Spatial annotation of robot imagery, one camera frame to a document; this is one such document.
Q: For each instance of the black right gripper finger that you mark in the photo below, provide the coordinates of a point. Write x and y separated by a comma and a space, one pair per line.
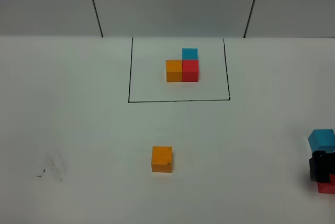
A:
321, 166

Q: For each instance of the red template block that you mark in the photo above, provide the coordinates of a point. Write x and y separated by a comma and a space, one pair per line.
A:
190, 70

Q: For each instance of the blue template block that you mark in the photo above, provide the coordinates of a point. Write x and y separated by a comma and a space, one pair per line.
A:
189, 54

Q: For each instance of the orange template block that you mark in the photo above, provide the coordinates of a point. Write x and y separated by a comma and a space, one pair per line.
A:
174, 71

